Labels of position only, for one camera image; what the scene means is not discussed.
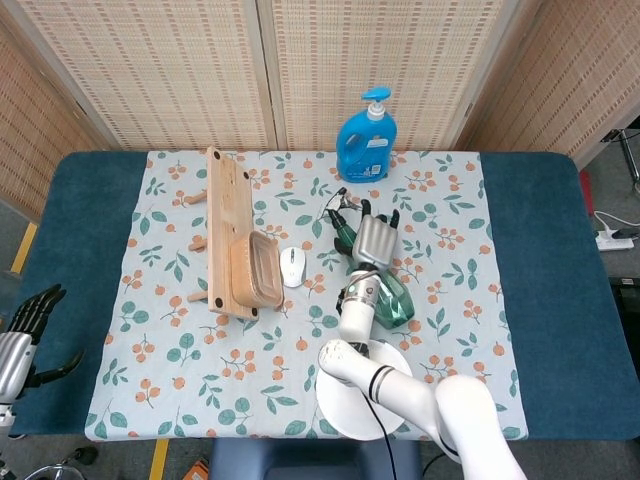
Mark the white paper bowl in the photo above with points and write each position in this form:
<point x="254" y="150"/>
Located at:
<point x="345" y="410"/>

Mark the red flat object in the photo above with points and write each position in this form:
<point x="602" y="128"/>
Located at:
<point x="587" y="192"/>

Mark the bamboo folding screen panel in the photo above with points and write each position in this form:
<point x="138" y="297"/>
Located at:
<point x="565" y="80"/>
<point x="160" y="70"/>
<point x="325" y="55"/>
<point x="30" y="125"/>

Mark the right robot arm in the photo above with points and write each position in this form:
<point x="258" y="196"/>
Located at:
<point x="360" y="310"/>

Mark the black box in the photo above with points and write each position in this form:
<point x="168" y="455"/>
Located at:
<point x="627" y="310"/>

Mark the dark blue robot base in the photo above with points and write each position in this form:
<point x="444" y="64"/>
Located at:
<point x="310" y="460"/>

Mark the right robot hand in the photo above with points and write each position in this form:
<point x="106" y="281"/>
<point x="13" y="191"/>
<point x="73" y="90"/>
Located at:
<point x="375" y="242"/>

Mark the green spray bottle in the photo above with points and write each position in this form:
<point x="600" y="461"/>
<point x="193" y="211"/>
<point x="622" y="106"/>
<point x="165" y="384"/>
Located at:
<point x="400" y="300"/>

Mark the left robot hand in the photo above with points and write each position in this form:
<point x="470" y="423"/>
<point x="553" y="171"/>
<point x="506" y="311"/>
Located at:
<point x="15" y="360"/>

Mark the white power strip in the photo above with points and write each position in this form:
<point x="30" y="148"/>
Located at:
<point x="612" y="243"/>

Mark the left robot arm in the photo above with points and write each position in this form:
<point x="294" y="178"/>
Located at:
<point x="5" y="415"/>

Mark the chair base with castors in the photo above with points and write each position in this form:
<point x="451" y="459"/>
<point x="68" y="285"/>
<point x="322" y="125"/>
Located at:
<point x="82" y="455"/>

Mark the white computer mouse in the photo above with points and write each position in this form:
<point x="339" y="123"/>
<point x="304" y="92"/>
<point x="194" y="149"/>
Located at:
<point x="292" y="267"/>

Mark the orange box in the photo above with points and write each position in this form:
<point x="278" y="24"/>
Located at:
<point x="197" y="471"/>

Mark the blue pump detergent bottle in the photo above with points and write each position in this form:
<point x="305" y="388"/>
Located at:
<point x="365" y="145"/>

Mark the wooden board rack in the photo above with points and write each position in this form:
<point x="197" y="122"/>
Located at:
<point x="225" y="210"/>

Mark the floral tablecloth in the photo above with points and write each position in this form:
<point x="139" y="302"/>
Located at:
<point x="165" y="390"/>

